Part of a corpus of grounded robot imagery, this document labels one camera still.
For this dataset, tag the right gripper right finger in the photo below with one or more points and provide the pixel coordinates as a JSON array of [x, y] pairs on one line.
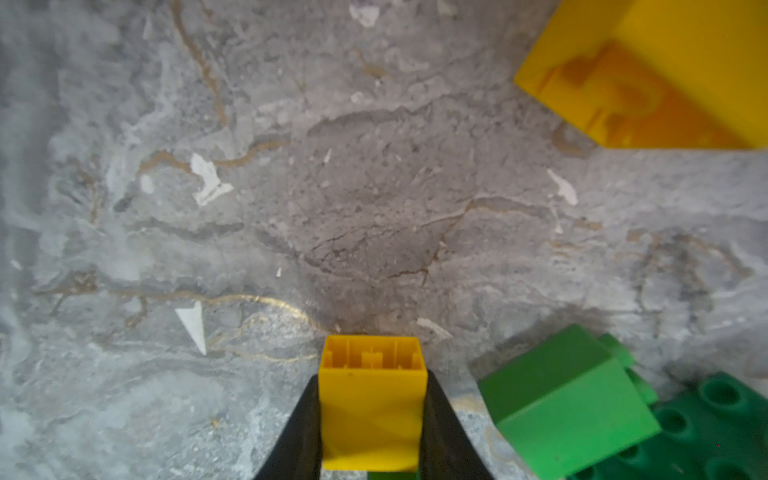
[[446, 451]]

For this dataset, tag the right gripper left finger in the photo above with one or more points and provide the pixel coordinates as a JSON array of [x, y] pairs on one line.
[[297, 454]]

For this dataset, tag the yellow lego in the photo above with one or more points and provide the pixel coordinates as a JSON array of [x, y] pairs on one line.
[[371, 392], [655, 74]]

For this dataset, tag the dark green lego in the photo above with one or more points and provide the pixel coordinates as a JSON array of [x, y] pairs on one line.
[[717, 430]]

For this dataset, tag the green lego centre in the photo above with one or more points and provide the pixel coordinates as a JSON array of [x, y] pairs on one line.
[[570, 402]]

